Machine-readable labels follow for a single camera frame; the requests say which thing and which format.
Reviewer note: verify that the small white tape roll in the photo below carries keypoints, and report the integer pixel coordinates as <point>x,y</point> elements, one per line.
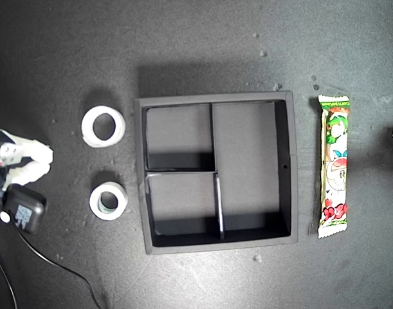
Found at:
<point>95,202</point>

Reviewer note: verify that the green printed snack bar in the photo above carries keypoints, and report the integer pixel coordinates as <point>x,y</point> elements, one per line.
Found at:
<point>336,180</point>

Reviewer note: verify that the large white tape roll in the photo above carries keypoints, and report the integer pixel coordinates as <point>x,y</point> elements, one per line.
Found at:
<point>87,127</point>

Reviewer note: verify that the black tray with wells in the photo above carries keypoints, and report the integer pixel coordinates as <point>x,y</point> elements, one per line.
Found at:
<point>247,145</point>

